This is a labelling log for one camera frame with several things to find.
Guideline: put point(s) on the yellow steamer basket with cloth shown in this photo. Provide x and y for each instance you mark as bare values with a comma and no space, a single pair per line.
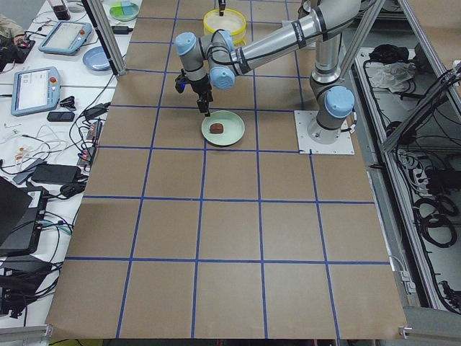
239,42

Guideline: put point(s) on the aluminium frame post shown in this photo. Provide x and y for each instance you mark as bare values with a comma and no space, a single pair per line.
100,22

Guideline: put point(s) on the upper teach pendant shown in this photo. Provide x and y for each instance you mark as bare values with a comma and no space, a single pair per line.
66,38

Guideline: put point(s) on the green plate with blocks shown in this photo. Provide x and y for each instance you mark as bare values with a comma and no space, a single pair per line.
124,11

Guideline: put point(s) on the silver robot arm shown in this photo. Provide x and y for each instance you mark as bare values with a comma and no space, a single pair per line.
212,62

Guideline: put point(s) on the black power adapter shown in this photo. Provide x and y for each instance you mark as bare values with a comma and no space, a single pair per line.
55,174

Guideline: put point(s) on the lower teach pendant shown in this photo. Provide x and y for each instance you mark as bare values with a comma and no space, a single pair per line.
36,90

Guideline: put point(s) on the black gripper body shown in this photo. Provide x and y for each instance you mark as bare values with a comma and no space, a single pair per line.
200,88

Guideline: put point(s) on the black laptop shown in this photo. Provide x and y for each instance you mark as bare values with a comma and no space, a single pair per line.
22,210

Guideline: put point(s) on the light green plate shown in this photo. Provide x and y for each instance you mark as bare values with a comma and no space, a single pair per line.
233,128

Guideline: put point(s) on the white crumpled cloth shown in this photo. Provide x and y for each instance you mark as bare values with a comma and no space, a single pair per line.
393,76

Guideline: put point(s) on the yellow rimmed steamer basket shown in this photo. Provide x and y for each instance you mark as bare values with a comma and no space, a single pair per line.
232,21

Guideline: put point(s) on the blue plate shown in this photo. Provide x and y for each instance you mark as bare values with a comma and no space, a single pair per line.
95,59

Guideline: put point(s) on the brown steamed bun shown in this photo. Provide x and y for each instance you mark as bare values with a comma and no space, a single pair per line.
216,128

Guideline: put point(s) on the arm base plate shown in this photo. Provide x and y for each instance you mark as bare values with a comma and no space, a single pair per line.
313,139

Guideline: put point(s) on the teach pendant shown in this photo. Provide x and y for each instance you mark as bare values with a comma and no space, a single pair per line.
36,90
66,38

